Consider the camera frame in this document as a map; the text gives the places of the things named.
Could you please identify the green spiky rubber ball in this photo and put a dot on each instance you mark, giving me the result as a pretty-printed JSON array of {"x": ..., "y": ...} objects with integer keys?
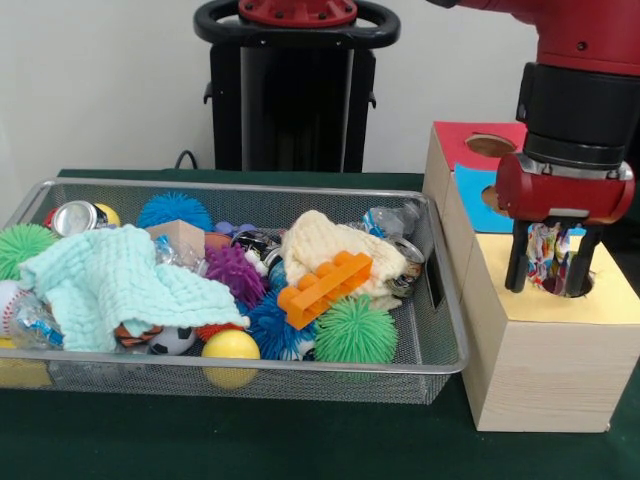
[
  {"x": 22, "y": 247},
  {"x": 355, "y": 332}
]

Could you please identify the mint green cloth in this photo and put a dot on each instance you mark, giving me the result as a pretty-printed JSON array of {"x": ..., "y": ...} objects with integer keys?
[{"x": 125, "y": 285}]

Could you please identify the cream knitted cloth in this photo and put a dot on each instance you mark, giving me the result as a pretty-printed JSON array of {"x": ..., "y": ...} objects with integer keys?
[{"x": 310, "y": 235}]

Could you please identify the smooth yellow ball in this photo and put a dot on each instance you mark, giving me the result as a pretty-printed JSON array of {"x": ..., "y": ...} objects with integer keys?
[{"x": 230, "y": 346}]

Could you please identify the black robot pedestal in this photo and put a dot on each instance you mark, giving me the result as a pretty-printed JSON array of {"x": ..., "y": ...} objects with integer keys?
[{"x": 300, "y": 100}]

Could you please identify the purple spiky rubber ball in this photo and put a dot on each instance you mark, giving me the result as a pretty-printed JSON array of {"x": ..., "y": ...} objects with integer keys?
[{"x": 235, "y": 272}]

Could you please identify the blue furry toy with eyes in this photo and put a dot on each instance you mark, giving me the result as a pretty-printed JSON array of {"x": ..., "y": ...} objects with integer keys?
[{"x": 272, "y": 327}]

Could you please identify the orange plastic block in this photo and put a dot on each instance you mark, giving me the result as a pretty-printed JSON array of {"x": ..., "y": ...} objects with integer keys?
[{"x": 325, "y": 290}]

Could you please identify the crushed silver drink can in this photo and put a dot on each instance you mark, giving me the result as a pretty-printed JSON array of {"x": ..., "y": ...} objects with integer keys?
[{"x": 75, "y": 217}]

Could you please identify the densely multicoloured spotted cloth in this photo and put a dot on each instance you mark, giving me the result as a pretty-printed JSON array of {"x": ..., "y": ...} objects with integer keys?
[{"x": 547, "y": 255}]

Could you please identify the blue spiky rubber ball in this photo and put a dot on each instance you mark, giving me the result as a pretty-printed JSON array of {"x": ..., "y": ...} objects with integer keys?
[{"x": 172, "y": 210}]

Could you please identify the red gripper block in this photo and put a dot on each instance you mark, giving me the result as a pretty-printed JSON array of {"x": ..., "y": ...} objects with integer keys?
[{"x": 560, "y": 197}]

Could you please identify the wooden box with three holes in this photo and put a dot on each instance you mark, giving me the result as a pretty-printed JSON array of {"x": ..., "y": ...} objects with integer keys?
[{"x": 550, "y": 375}]

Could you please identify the dark green table cloth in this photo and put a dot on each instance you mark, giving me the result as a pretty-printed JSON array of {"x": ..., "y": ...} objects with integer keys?
[{"x": 250, "y": 440}]

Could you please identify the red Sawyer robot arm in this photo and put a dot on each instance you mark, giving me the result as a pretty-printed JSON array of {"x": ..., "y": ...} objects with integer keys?
[{"x": 580, "y": 90}]

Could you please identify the shallow mesh bin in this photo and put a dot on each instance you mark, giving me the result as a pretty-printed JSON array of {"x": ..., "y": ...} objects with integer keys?
[{"x": 440, "y": 320}]

